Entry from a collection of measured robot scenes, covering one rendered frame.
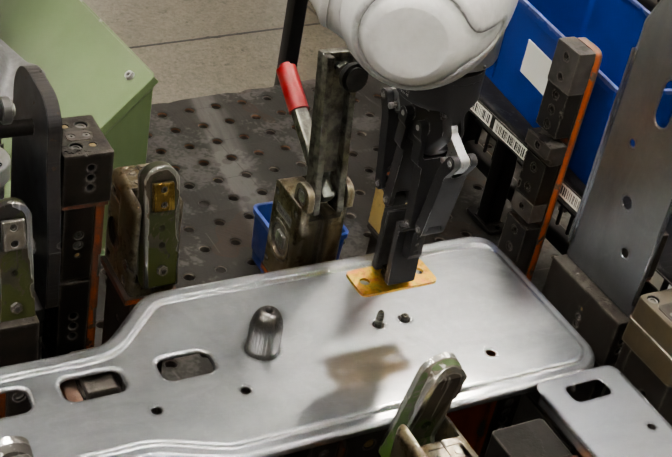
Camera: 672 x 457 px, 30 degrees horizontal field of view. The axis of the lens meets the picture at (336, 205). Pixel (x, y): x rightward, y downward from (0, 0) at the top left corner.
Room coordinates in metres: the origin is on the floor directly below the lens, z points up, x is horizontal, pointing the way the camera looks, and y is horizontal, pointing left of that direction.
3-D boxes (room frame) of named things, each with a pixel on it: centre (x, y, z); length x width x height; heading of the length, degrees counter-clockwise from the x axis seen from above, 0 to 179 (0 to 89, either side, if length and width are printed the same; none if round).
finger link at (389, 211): (0.98, -0.06, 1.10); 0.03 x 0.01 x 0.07; 124
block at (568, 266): (1.10, -0.29, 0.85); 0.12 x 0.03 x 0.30; 34
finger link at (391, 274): (0.96, -0.07, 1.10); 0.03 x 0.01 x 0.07; 124
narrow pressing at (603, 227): (1.10, -0.29, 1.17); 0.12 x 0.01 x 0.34; 34
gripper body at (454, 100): (0.96, -0.06, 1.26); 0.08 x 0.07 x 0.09; 34
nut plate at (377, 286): (0.97, -0.07, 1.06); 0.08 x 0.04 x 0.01; 124
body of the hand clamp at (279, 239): (1.10, 0.03, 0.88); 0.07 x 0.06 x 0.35; 34
